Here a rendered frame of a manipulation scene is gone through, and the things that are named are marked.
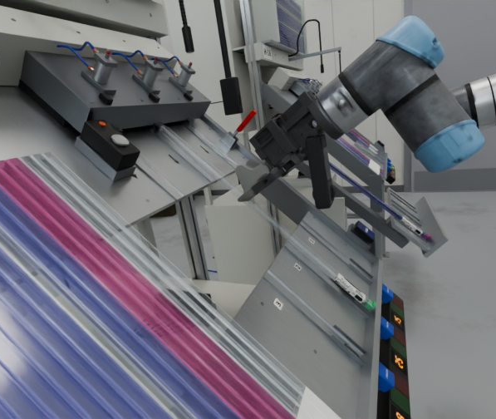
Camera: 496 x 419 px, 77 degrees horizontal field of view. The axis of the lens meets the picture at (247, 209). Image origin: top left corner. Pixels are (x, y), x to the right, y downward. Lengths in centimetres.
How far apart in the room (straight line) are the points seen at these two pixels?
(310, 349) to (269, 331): 7
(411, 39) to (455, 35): 331
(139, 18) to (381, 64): 57
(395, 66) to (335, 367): 40
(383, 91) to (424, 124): 7
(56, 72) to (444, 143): 53
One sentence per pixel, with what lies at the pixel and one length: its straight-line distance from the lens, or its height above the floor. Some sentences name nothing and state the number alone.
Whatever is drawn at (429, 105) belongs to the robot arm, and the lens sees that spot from 46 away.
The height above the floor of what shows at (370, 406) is 73.
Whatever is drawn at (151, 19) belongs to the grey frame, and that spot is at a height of 134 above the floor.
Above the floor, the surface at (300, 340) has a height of 79.
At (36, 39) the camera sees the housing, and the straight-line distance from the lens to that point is 59.
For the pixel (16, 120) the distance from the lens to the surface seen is 54.
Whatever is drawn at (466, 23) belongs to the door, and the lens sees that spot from 379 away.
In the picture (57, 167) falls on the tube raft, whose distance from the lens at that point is 46.
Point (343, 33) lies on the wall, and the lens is 390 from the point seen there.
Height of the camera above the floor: 109
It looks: 17 degrees down
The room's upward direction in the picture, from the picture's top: 9 degrees counter-clockwise
